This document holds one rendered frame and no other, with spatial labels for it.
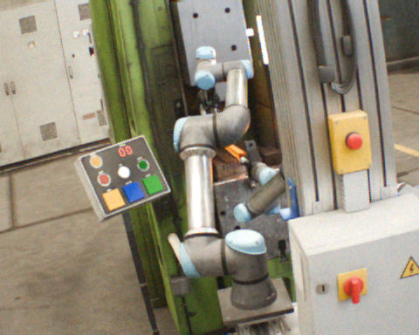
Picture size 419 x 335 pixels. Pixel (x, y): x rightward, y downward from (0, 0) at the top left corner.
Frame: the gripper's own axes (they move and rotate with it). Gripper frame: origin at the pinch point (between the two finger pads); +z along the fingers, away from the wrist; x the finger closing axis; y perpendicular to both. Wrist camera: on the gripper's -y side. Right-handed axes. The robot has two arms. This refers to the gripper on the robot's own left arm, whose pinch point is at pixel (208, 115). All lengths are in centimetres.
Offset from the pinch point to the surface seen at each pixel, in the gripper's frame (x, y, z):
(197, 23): 5.3, -29.9, -29.6
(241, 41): 23.8, -24.7, -19.1
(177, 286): -27, 20, 87
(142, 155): -30.7, 1.4, 12.6
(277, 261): 23, 29, 75
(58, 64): -78, -475, 242
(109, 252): -59, -101, 190
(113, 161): -44.2, 5.4, 8.6
